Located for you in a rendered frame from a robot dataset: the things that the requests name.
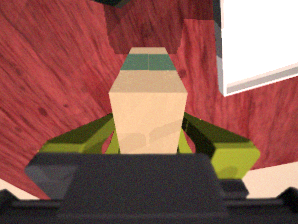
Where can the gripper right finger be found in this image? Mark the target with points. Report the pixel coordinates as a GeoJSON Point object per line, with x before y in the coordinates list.
{"type": "Point", "coordinates": [231, 155]}

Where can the white shallow rectangular tray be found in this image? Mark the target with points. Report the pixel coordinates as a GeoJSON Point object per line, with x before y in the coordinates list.
{"type": "Point", "coordinates": [256, 43]}

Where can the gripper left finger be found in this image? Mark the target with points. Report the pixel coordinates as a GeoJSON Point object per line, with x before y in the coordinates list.
{"type": "Point", "coordinates": [86, 139]}

